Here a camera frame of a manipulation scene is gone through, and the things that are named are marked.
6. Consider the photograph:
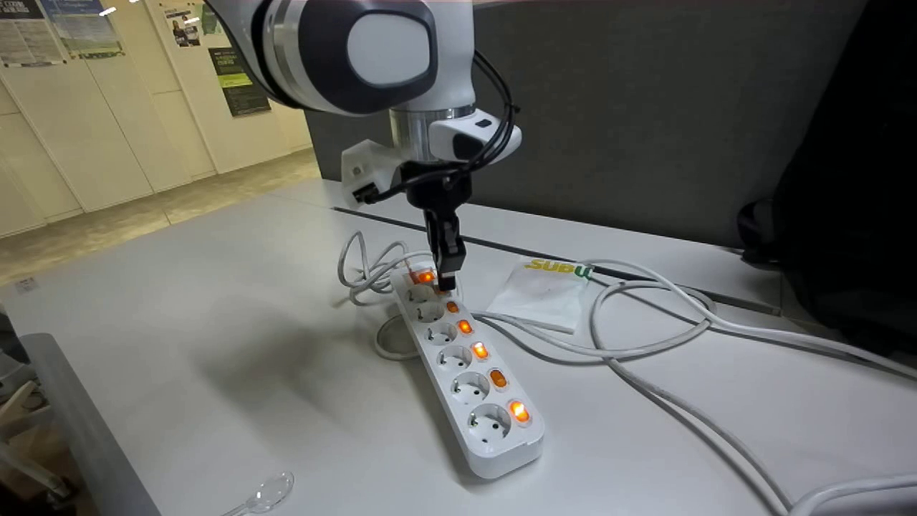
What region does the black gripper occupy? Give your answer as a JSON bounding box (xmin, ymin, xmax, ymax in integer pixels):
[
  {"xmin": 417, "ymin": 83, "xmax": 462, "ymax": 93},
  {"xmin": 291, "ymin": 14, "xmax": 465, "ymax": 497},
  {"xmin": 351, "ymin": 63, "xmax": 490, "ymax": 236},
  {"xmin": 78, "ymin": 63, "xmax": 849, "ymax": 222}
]
[{"xmin": 397, "ymin": 157, "xmax": 475, "ymax": 295}]

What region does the white six-slot power strip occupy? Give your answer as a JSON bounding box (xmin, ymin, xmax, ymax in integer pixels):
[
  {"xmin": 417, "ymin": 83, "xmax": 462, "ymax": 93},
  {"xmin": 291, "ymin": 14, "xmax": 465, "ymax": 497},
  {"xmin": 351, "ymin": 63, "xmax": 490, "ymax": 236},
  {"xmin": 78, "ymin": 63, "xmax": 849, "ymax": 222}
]
[{"xmin": 389, "ymin": 262, "xmax": 549, "ymax": 486}]

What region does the clear plastic packet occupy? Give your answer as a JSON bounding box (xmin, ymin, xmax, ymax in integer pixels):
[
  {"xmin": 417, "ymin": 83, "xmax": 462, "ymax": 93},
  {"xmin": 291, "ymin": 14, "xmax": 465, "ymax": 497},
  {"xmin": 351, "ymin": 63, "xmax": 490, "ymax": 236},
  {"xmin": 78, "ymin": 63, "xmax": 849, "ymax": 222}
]
[{"xmin": 480, "ymin": 256, "xmax": 597, "ymax": 339}]

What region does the grey partition panel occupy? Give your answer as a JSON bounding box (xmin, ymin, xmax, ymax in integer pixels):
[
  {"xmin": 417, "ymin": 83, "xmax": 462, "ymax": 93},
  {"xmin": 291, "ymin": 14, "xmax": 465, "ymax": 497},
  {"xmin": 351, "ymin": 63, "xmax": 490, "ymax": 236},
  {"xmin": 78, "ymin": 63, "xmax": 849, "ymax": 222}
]
[{"xmin": 303, "ymin": 0, "xmax": 867, "ymax": 253}]

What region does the clear plastic spoon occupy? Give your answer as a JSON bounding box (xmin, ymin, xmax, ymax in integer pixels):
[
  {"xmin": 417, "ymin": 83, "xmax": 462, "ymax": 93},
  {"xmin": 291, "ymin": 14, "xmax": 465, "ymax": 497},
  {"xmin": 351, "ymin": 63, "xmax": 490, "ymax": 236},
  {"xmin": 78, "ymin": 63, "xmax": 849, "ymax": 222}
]
[{"xmin": 220, "ymin": 467, "xmax": 298, "ymax": 516}]

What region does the coiled white power strip cable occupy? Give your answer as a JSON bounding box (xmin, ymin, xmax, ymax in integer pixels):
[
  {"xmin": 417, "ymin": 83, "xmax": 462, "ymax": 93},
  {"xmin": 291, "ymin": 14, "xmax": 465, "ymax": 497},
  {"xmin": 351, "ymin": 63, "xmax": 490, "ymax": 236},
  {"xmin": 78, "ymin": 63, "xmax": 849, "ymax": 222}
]
[{"xmin": 330, "ymin": 226, "xmax": 426, "ymax": 364}]

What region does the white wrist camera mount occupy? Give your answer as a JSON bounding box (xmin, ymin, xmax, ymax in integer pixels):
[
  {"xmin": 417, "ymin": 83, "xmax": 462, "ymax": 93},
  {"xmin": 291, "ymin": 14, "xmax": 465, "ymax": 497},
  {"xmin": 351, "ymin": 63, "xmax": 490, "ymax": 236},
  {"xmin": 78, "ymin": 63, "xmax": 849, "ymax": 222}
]
[{"xmin": 337, "ymin": 106, "xmax": 525, "ymax": 200}]

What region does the black gripper cable bundle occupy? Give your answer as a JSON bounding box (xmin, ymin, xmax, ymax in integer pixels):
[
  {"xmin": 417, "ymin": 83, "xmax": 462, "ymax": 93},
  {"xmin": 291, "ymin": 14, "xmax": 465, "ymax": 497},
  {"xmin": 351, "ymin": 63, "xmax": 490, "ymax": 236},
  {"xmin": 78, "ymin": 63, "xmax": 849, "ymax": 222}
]
[{"xmin": 351, "ymin": 51, "xmax": 525, "ymax": 209}]

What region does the long white cable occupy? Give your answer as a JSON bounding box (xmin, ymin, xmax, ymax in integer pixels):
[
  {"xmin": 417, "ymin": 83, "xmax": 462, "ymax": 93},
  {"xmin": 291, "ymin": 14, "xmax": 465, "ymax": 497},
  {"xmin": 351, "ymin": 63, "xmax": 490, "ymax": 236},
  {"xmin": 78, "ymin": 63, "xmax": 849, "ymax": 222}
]
[{"xmin": 475, "ymin": 256, "xmax": 917, "ymax": 516}]

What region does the dark green wall poster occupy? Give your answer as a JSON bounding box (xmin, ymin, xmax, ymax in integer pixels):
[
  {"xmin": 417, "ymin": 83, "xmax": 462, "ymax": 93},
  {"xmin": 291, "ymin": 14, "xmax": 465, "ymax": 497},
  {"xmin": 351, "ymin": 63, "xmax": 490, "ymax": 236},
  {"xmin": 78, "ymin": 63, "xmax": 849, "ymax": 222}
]
[{"xmin": 205, "ymin": 44, "xmax": 276, "ymax": 120}]

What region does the small wall poster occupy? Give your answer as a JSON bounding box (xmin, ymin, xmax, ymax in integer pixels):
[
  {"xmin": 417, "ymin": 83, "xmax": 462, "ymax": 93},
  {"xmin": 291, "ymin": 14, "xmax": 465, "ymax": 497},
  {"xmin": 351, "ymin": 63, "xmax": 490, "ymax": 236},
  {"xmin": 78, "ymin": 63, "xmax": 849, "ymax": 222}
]
[{"xmin": 162, "ymin": 10, "xmax": 205, "ymax": 51}]

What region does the large wall poster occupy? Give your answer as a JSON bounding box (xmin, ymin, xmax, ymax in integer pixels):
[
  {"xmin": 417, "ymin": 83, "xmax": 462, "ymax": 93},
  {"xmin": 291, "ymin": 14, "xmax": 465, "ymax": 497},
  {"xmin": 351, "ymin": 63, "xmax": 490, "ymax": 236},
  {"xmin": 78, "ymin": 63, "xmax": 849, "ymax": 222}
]
[{"xmin": 0, "ymin": 0, "xmax": 127, "ymax": 70}]

